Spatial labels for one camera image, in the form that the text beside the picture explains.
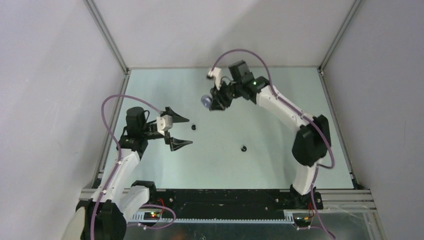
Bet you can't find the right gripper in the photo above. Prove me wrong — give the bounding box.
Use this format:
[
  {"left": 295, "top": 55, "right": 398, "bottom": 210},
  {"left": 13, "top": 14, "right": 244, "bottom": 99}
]
[{"left": 210, "top": 79, "right": 243, "bottom": 111}]

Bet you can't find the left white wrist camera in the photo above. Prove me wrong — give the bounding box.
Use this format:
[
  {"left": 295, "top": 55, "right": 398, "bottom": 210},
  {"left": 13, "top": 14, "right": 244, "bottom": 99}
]
[{"left": 156, "top": 115, "right": 173, "bottom": 131}]

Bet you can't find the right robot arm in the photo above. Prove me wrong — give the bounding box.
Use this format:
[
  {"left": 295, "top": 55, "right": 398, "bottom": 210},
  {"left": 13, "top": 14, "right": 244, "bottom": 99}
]
[{"left": 201, "top": 60, "right": 332, "bottom": 209}]

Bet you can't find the controller board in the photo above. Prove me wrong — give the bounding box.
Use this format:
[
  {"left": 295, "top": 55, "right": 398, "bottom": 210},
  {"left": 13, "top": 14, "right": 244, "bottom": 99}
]
[
  {"left": 143, "top": 211, "right": 162, "bottom": 221},
  {"left": 294, "top": 216, "right": 314, "bottom": 222}
]

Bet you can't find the purple charging case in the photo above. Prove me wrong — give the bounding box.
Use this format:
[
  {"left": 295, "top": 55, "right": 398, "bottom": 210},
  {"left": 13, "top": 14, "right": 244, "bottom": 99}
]
[{"left": 200, "top": 95, "right": 213, "bottom": 109}]

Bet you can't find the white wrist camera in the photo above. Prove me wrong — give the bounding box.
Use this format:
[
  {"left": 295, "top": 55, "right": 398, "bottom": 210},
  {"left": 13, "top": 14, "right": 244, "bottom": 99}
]
[
  {"left": 156, "top": 115, "right": 173, "bottom": 131},
  {"left": 206, "top": 67, "right": 222, "bottom": 90}
]

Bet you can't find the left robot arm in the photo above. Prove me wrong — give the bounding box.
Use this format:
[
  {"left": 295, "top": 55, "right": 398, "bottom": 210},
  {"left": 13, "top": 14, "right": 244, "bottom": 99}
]
[{"left": 77, "top": 106, "right": 192, "bottom": 240}]

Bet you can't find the left controller board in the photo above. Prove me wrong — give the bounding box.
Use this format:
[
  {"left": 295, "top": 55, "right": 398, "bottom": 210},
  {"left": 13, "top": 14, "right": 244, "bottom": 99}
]
[{"left": 143, "top": 211, "right": 162, "bottom": 221}]

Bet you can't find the right controller board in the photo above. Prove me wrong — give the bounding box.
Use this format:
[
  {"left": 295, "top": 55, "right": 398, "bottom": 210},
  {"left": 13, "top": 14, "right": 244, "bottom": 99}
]
[{"left": 294, "top": 216, "right": 314, "bottom": 222}]

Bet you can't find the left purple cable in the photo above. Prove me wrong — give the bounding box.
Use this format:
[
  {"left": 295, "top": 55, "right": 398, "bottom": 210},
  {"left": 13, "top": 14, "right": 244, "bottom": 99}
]
[{"left": 90, "top": 94, "right": 163, "bottom": 240}]

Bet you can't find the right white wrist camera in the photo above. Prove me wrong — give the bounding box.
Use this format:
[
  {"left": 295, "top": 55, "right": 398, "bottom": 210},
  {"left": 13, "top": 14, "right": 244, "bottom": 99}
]
[{"left": 206, "top": 67, "right": 222, "bottom": 90}]

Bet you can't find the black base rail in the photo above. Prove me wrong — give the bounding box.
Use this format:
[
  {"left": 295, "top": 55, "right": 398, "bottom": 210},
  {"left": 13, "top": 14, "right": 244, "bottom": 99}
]
[{"left": 148, "top": 189, "right": 324, "bottom": 221}]

